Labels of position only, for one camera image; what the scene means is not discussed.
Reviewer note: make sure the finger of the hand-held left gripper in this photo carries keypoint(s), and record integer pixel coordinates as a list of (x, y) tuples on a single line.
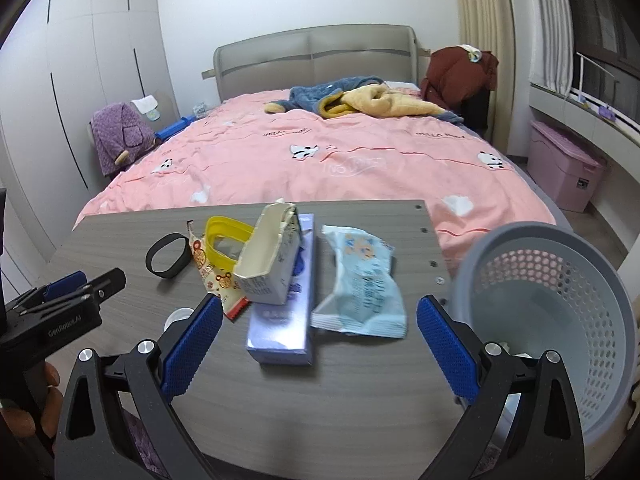
[(107, 282), (65, 282)]

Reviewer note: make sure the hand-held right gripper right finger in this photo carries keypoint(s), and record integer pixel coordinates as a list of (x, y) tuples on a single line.
[(445, 345)]

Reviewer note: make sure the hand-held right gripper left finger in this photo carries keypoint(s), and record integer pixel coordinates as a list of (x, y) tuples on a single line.
[(192, 345)]

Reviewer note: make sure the black wristband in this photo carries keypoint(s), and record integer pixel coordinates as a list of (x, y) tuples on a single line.
[(149, 259)]

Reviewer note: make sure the bear print snack wrapper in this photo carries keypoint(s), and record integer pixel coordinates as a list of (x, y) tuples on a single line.
[(215, 280)]

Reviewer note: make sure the light purple cardboard box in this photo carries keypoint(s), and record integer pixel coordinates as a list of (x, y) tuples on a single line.
[(280, 330)]

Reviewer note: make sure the light blue wipes packet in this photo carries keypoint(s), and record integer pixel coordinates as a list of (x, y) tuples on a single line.
[(360, 285)]

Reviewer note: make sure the torn white carton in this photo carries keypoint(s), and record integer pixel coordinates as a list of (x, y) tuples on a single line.
[(265, 250)]

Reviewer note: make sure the grey perforated basket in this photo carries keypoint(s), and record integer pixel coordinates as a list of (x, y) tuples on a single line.
[(590, 340)]

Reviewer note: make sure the person's left hand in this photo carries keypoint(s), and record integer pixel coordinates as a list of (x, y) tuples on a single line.
[(52, 390)]

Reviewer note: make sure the small white round cap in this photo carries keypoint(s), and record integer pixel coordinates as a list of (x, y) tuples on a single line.
[(177, 316)]

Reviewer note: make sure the purple fleece robe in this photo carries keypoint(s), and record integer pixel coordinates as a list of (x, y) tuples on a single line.
[(120, 135)]

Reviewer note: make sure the blue box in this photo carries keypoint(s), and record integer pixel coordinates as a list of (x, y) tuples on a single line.
[(172, 127)]

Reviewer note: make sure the white folded towel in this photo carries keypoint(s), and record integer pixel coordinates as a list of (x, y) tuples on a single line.
[(145, 103)]

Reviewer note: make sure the clear plastic bag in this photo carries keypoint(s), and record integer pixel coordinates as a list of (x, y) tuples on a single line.
[(201, 108)]

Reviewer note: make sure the bed with pink duvet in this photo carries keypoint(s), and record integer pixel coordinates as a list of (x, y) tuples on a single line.
[(350, 170)]

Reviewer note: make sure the pink storage box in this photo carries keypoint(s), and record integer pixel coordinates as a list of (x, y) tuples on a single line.
[(560, 170)]

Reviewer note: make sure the grey wardrobe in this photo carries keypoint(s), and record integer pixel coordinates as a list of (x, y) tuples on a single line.
[(75, 60)]

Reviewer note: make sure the black chair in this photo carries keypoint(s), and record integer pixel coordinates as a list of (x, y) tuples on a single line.
[(475, 110)]

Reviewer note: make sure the grey window ledge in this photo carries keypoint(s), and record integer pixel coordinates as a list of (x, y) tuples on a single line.
[(575, 120)]

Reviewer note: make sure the blue and yellow blankets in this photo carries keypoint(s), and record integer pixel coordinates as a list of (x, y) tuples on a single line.
[(360, 97)]

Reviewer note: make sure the brown jacket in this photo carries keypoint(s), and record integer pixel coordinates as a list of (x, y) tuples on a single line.
[(450, 75)]

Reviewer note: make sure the small purple item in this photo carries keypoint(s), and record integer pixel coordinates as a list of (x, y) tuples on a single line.
[(606, 112)]

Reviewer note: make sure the small white cloth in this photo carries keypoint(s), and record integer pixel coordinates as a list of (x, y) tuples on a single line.
[(472, 52)]

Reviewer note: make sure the white rod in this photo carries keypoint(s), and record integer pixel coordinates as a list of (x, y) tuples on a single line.
[(597, 62)]

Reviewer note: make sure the beige curtain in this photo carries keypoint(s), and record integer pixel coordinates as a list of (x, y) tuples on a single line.
[(485, 10)]

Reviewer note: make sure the white sheer curtain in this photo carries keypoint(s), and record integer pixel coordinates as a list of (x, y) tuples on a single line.
[(547, 20)]

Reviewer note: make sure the window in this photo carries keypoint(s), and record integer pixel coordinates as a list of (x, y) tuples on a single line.
[(605, 20)]

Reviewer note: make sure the grey upholstered bed frame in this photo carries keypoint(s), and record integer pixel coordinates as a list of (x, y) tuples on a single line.
[(310, 50)]

